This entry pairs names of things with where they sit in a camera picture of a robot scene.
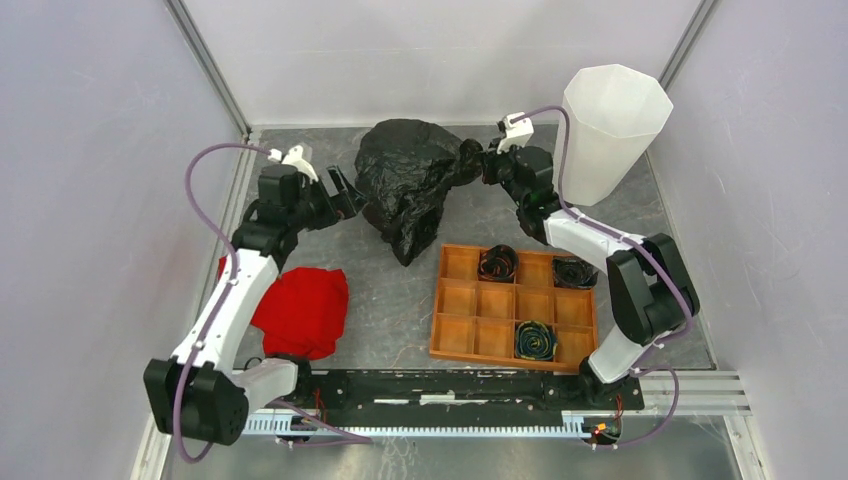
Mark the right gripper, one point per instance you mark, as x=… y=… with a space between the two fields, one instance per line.
x=490 y=160

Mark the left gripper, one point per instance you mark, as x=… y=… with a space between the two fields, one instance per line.
x=337 y=207

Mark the black trash bag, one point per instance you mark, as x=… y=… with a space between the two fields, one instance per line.
x=405 y=168

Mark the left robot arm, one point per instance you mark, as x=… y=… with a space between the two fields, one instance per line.
x=196 y=393

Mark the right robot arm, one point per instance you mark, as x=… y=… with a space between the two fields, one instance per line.
x=653 y=299

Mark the white trash bin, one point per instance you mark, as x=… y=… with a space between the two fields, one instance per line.
x=615 y=113

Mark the rolled sock orange stripes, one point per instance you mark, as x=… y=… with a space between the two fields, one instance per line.
x=498 y=264

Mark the red cloth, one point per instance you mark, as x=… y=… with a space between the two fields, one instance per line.
x=300 y=312

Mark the rolled sock dark green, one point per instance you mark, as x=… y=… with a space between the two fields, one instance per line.
x=573 y=273

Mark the wooden compartment tray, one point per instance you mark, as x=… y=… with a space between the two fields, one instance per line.
x=477 y=320

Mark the rolled sock yellow blue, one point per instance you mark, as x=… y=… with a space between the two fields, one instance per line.
x=535 y=341

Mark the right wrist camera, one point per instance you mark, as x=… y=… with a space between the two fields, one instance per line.
x=516 y=130

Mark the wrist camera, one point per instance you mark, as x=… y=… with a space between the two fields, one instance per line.
x=299 y=157
x=516 y=130

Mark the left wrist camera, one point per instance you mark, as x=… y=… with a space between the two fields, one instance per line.
x=299 y=157

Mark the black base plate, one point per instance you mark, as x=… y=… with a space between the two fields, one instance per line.
x=454 y=398

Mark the white slotted cable duct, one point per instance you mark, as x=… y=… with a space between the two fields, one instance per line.
x=290 y=425

